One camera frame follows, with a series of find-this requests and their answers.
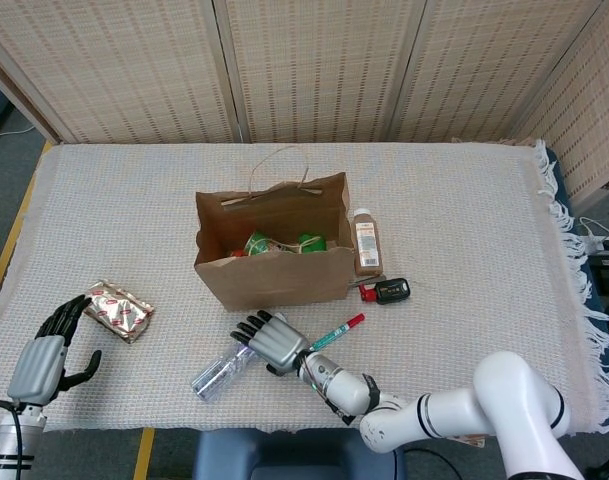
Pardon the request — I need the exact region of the small green plastic block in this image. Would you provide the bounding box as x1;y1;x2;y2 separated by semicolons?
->
297;232;329;254

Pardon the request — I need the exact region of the right black grey robot hand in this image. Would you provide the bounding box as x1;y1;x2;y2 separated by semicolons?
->
228;309;313;377

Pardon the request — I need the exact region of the red capped marker pen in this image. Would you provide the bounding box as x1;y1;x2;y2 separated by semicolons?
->
307;312;367;351

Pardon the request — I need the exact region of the white woven tablecloth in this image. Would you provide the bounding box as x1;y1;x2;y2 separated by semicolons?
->
0;138;609;439

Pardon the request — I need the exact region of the silver red foil packet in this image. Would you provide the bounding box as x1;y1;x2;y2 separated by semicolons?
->
82;279;156;346

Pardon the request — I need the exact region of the blue chair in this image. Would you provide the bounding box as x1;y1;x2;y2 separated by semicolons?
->
192;428;408;480

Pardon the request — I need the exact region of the left black grey robot hand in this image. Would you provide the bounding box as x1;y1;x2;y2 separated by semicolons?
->
7;294;103;407

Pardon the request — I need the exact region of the clear plastic water bottle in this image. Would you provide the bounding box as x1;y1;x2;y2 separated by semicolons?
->
191;312;290;404

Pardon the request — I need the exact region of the woven folding screen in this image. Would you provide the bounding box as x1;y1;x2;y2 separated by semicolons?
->
0;0;609;206

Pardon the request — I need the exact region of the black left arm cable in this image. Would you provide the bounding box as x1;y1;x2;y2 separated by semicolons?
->
11;404;29;480

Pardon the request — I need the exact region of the green chips can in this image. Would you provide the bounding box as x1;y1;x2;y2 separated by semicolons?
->
242;229;278;256

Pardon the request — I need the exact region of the black bottle with red cap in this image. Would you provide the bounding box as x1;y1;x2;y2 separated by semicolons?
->
358;279;412;305

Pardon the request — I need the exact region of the brown paper bag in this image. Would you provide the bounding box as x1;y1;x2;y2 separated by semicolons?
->
193;145;358;312

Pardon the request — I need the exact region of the brown labelled juice bottle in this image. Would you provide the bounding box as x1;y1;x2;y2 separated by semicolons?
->
352;208;387;277

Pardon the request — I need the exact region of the white power strip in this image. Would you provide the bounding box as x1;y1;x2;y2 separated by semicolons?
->
578;217;609;254

